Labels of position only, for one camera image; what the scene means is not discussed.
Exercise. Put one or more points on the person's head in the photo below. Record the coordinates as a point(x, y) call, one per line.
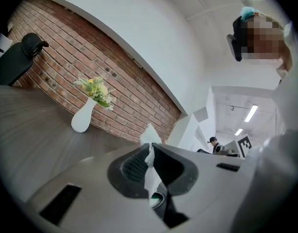
point(265, 40)

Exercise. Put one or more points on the white tissue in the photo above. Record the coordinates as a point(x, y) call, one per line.
point(151, 178)

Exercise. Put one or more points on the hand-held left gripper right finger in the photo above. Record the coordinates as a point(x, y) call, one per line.
point(212, 178)

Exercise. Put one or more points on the person wearing head camera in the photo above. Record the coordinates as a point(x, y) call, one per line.
point(285, 154)

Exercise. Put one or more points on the black head-mounted camera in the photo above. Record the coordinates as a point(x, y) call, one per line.
point(236, 45)

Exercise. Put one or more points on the white vase with flowers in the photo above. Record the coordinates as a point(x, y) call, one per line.
point(81, 120)

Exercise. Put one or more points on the blue hair clip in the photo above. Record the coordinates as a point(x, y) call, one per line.
point(248, 11)

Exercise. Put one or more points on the dark wooden table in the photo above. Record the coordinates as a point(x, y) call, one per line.
point(42, 135)

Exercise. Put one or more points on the ceiling light tube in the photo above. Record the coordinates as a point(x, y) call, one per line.
point(238, 132)
point(251, 113)

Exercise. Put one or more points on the black office chair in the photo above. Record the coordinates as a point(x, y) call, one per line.
point(13, 62)

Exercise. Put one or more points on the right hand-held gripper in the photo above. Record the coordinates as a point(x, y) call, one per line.
point(244, 145)

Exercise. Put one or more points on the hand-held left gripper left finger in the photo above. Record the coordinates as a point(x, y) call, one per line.
point(90, 178)

